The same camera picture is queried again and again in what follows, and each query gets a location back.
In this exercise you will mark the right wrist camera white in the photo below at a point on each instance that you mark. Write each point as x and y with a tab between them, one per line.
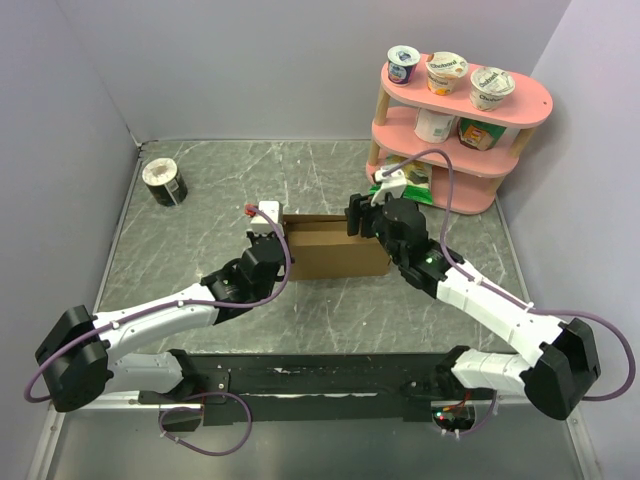
391	182

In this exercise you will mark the green chips bag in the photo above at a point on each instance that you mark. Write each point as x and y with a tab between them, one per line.
419	179

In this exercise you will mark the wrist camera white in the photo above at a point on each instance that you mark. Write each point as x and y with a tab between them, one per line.
391	182
265	217

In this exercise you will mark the white cup middle shelf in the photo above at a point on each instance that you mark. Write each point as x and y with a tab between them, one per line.
433	127

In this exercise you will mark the green orange package middle shelf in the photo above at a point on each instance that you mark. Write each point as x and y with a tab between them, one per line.
478	135

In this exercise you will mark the white Chobani yogurt cup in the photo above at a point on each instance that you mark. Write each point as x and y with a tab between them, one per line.
489	87

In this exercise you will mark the brown cardboard box sheet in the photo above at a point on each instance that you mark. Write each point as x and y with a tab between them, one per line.
321	249

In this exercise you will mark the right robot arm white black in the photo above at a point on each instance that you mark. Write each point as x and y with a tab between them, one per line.
554	363

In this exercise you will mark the pink three-tier shelf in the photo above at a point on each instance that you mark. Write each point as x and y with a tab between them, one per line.
477	174

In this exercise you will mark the blue white yogurt cup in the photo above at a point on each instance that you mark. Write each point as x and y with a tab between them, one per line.
402	61

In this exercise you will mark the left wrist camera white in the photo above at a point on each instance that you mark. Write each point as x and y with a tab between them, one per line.
265	217

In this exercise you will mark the orange Chobani yogurt cup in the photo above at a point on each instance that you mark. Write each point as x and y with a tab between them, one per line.
444	71

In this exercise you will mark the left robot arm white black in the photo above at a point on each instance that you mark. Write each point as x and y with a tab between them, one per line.
87	355

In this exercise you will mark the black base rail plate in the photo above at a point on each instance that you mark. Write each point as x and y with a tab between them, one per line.
270	387

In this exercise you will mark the black white can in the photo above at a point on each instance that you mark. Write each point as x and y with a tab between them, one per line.
164	181

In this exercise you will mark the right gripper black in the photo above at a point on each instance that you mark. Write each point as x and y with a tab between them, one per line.
358	209

